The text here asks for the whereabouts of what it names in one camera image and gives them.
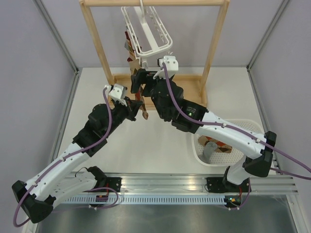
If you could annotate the grey sock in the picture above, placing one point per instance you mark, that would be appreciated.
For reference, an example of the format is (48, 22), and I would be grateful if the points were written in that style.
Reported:
(209, 149)

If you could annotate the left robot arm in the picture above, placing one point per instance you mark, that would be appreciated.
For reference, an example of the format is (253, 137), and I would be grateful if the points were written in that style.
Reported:
(41, 194)

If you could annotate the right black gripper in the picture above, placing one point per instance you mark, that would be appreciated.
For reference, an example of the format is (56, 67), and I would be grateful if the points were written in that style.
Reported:
(142, 76)

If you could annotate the aluminium frame post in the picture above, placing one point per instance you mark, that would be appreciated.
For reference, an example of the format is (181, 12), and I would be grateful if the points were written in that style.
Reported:
(56, 34)
(273, 23)

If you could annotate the white slotted cable duct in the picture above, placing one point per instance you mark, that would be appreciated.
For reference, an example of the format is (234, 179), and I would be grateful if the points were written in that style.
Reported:
(148, 199)

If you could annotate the right aluminium frame post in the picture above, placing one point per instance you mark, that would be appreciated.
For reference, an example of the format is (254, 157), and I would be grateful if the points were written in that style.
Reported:
(273, 23)

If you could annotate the left aluminium frame post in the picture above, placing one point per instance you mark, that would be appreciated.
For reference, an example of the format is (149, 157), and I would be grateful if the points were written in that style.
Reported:
(56, 34)

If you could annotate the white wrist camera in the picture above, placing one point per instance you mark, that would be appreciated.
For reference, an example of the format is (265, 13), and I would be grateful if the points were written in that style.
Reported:
(117, 93)
(172, 67)

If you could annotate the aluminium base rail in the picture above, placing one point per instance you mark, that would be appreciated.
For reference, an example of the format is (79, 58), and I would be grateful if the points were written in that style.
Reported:
(196, 184)

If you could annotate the beige argyle sock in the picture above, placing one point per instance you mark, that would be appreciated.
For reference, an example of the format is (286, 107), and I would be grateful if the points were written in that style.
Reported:
(134, 64)
(222, 147)

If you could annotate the wooden hanger rack frame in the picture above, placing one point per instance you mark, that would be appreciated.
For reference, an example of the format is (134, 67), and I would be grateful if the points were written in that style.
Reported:
(194, 85)

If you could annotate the white plastic clip hanger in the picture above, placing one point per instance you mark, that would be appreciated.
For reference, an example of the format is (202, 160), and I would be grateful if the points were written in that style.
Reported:
(152, 28)

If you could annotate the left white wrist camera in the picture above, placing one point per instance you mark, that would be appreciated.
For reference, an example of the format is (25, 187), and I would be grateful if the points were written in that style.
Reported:
(117, 93)

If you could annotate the white perforated plastic basket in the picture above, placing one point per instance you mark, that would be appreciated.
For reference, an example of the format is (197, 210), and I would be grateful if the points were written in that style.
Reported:
(243, 142)

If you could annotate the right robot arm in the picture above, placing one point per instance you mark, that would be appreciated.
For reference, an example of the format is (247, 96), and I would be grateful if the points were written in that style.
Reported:
(190, 117)

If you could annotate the beige argyle sock front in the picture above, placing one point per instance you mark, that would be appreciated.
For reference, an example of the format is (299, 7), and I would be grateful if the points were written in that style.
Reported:
(222, 147)

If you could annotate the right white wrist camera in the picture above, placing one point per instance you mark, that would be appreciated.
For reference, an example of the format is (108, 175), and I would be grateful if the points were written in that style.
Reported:
(172, 67)

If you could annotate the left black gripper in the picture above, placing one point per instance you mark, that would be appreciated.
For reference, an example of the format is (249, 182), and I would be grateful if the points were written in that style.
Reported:
(132, 108)

